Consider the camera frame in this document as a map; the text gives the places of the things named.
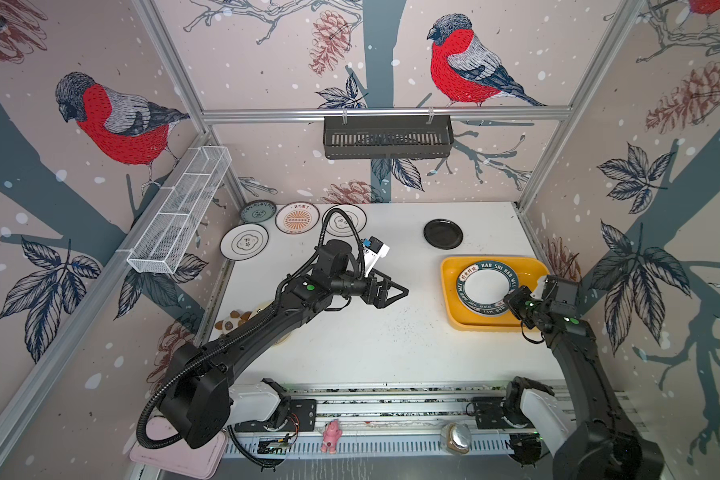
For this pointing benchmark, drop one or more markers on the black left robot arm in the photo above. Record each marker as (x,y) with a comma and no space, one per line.
(194,402)

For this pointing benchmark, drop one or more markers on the white mesh wall shelf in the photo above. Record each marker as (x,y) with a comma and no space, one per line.
(169,233)

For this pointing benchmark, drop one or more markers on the green rim plate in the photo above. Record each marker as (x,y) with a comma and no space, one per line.
(482,286)

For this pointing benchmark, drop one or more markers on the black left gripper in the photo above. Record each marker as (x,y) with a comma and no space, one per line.
(379,299)

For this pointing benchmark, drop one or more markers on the cream yellow plate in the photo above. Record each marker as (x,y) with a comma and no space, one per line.
(260,309)

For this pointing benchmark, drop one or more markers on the small teal plate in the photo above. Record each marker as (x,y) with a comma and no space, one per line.
(258,211)

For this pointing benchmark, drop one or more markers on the white plate dark rim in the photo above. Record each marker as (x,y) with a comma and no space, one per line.
(244,242)

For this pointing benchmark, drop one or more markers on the pink toy figure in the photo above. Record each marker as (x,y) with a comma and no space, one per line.
(331,436)

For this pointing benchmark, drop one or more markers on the bear shaped brown white dish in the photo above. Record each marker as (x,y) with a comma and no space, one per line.
(235,319)

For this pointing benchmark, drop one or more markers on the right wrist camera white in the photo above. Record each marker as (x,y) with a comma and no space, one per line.
(538,292)

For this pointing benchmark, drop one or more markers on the yellow plastic bin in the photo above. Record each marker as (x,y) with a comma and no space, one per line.
(529,271)

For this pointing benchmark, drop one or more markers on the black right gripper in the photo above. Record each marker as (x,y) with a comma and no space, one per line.
(514,297)

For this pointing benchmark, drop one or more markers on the small black plate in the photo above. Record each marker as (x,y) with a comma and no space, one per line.
(443,234)

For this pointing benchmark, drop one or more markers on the aluminium rail base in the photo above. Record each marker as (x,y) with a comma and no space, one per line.
(393,420)

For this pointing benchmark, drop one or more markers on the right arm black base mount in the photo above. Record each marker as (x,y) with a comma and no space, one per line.
(489,413)

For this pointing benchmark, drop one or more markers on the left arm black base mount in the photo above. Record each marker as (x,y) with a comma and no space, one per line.
(266,406)

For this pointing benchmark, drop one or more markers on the pink tray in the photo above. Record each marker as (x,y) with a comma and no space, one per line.
(180,458)

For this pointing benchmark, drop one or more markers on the white plate brown cloud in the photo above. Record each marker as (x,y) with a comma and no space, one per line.
(338,225)

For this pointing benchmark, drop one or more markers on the orange sunburst plate far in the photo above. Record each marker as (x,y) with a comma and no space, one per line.
(297,218)

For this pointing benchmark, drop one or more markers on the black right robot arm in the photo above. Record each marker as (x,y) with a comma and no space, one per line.
(599,441)

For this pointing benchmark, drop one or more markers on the black hanging wire basket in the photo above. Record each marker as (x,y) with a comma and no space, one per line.
(388,137)

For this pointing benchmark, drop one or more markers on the silver round object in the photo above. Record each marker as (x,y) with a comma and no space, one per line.
(456,439)

